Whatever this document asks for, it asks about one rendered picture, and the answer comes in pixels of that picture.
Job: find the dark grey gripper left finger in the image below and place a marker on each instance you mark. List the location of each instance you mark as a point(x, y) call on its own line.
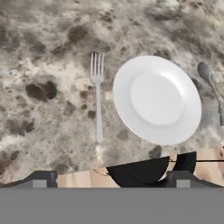
point(43, 176)

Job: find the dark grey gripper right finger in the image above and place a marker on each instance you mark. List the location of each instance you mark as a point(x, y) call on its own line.
point(182, 176)

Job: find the white round plate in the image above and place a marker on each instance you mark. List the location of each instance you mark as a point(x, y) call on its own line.
point(157, 100)

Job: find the silver fork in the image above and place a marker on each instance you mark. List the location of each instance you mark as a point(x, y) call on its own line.
point(99, 110)

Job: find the grey metal spoon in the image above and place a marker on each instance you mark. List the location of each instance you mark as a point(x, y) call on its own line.
point(206, 73)

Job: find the black stool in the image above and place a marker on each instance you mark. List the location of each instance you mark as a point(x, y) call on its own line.
point(137, 173)

